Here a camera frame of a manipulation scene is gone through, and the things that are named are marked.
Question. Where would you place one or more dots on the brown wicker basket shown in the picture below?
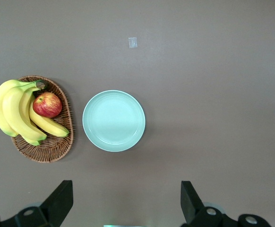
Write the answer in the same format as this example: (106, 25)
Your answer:
(54, 146)

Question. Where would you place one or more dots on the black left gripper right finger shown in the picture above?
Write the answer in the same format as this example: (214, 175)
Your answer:
(191, 205)

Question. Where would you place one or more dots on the small clear tape piece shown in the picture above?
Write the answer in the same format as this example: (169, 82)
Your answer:
(132, 42)

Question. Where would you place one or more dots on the light green round plate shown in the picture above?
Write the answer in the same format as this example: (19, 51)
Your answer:
(114, 120)

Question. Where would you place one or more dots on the brown table cover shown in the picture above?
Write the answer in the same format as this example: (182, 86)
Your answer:
(199, 94)

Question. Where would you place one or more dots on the yellow banana bunch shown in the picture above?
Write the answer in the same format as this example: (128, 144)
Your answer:
(12, 111)

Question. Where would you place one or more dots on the red yellow apple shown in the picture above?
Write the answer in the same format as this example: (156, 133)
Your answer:
(47, 105)

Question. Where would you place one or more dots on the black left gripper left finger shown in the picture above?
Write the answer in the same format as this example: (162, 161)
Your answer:
(59, 203)

